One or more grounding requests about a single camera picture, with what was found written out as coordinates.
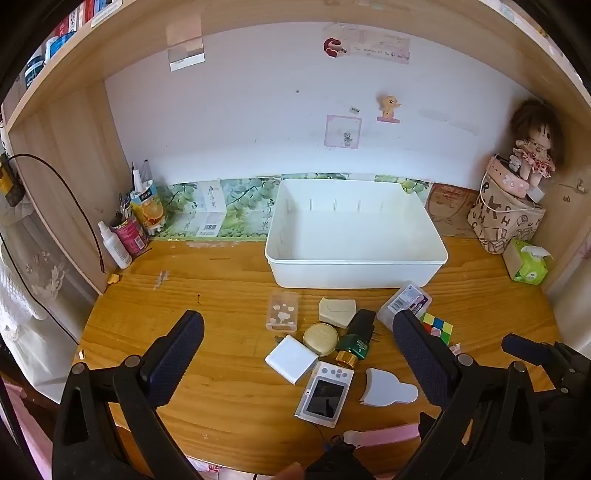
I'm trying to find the pink tube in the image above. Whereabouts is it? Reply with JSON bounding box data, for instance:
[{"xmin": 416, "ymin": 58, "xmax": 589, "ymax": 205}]
[{"xmin": 342, "ymin": 425, "xmax": 421, "ymax": 448}]

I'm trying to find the green tissue pack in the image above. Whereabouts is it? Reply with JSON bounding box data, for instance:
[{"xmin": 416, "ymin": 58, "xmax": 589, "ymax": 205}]
[{"xmin": 502, "ymin": 237, "xmax": 554, "ymax": 284}]

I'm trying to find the white digital camera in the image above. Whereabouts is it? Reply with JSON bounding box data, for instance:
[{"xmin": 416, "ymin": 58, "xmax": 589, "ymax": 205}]
[{"xmin": 295, "ymin": 361, "xmax": 355, "ymax": 428}]

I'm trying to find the yellow and black device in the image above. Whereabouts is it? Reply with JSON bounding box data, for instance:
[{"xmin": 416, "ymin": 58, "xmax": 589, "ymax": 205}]
[{"xmin": 0, "ymin": 152, "xmax": 23, "ymax": 207}]

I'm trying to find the black case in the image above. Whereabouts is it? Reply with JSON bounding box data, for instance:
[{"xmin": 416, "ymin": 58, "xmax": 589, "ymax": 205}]
[{"xmin": 346, "ymin": 309, "xmax": 377, "ymax": 342}]

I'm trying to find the pink round box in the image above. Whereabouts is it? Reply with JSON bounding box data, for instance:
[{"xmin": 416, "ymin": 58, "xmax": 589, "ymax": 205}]
[{"xmin": 489, "ymin": 154, "xmax": 532, "ymax": 197}]

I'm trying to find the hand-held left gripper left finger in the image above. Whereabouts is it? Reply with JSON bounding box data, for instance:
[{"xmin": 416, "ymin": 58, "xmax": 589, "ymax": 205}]
[{"xmin": 52, "ymin": 310, "xmax": 205, "ymax": 480}]

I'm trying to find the wooden desk hutch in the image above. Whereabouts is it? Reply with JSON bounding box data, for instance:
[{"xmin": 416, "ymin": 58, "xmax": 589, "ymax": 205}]
[{"xmin": 0, "ymin": 0, "xmax": 591, "ymax": 296}]

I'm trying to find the round wooden disc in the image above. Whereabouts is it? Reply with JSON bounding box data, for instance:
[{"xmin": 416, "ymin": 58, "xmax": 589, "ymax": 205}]
[{"xmin": 303, "ymin": 323, "xmax": 342, "ymax": 357}]

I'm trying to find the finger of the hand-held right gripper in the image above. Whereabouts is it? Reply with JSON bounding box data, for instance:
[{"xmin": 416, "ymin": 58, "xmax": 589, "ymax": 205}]
[{"xmin": 502, "ymin": 333, "xmax": 561, "ymax": 370}]

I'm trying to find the row of books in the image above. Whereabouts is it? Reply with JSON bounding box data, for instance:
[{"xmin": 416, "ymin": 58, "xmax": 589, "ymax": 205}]
[{"xmin": 44, "ymin": 0, "xmax": 123, "ymax": 51}]

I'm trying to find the clear tape patch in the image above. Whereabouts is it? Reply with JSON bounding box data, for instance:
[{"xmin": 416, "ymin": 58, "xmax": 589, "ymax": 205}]
[{"xmin": 168, "ymin": 39, "xmax": 205, "ymax": 72}]

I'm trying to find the colourful puzzle cube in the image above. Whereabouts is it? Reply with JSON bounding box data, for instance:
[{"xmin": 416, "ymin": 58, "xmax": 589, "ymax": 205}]
[{"xmin": 418, "ymin": 312, "xmax": 454, "ymax": 345}]

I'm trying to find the white power adapter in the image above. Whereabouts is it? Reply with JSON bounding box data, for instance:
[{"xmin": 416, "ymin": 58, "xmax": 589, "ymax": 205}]
[{"xmin": 265, "ymin": 335, "xmax": 319, "ymax": 385}]

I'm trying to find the small clear plastic box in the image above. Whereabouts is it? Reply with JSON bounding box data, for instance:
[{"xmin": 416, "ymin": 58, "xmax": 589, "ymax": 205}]
[{"xmin": 266, "ymin": 291, "xmax": 301, "ymax": 333}]

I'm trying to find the pink can pen holder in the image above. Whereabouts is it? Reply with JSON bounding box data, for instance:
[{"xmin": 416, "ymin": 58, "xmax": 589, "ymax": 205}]
[{"xmin": 114, "ymin": 217, "xmax": 148, "ymax": 254}]

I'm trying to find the clear labelled plastic box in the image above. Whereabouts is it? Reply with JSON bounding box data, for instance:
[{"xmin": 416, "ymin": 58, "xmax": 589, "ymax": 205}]
[{"xmin": 376, "ymin": 281, "xmax": 432, "ymax": 329}]

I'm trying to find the white bottle-shaped card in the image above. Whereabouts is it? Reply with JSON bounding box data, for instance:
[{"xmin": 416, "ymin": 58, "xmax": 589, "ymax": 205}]
[{"xmin": 359, "ymin": 367, "xmax": 419, "ymax": 409}]

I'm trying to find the paper note strip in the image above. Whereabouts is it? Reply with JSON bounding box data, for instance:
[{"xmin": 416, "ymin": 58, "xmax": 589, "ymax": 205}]
[{"xmin": 339, "ymin": 28, "xmax": 411, "ymax": 64}]

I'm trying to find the brown tape patch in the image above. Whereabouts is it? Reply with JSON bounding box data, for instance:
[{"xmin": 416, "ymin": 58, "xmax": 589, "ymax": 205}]
[{"xmin": 166, "ymin": 14, "xmax": 202, "ymax": 44}]

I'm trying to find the green grape border strip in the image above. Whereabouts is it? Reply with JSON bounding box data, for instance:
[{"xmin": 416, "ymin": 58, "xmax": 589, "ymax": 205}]
[{"xmin": 150, "ymin": 173, "xmax": 432, "ymax": 241}]

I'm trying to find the beige envelope-shaped box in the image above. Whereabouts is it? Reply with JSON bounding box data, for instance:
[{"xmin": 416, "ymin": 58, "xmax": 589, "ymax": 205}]
[{"xmin": 318, "ymin": 297, "xmax": 358, "ymax": 329}]

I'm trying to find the black cable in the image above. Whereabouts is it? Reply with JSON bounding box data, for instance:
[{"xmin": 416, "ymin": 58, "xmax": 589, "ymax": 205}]
[{"xmin": 9, "ymin": 154, "xmax": 108, "ymax": 273}]

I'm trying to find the white lace curtain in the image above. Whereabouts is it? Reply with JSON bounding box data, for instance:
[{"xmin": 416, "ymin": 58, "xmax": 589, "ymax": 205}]
[{"xmin": 0, "ymin": 198, "xmax": 93, "ymax": 398}]

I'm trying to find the printed fabric bag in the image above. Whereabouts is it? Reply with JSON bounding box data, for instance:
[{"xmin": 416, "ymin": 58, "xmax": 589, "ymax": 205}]
[{"xmin": 467, "ymin": 171, "xmax": 546, "ymax": 256}]

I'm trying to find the yellow pony wall sticker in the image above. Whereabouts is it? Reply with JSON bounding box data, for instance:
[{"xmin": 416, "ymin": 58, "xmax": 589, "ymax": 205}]
[{"xmin": 376, "ymin": 95, "xmax": 402, "ymax": 123}]

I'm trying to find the white spray bottle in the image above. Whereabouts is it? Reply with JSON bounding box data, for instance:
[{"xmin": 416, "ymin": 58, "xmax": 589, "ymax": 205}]
[{"xmin": 98, "ymin": 220, "xmax": 133, "ymax": 270}]

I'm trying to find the pink square wall sticker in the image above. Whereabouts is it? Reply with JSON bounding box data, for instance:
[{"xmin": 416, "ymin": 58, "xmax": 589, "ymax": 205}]
[{"xmin": 324, "ymin": 114, "xmax": 362, "ymax": 149}]

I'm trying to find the brown-haired doll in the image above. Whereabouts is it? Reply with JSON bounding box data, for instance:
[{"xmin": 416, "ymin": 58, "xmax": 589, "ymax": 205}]
[{"xmin": 509, "ymin": 98, "xmax": 565, "ymax": 188}]

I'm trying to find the green bottle with gold cap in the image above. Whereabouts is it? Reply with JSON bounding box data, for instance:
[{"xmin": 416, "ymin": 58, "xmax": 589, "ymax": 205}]
[{"xmin": 335, "ymin": 333, "xmax": 371, "ymax": 370}]

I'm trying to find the white cardboard box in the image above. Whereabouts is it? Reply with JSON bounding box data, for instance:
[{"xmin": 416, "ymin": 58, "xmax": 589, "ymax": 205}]
[{"xmin": 193, "ymin": 181, "xmax": 228, "ymax": 238}]

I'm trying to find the brown cartoon cardboard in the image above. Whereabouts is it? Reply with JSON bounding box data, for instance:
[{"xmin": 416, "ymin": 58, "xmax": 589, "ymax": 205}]
[{"xmin": 427, "ymin": 184, "xmax": 481, "ymax": 238}]

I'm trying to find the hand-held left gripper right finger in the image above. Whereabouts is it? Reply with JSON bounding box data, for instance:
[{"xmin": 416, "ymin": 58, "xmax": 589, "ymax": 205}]
[{"xmin": 392, "ymin": 310, "xmax": 546, "ymax": 480}]

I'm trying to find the white plastic storage bin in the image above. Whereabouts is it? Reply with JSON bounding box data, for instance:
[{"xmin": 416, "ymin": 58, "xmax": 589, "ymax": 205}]
[{"xmin": 264, "ymin": 178, "xmax": 449, "ymax": 291}]

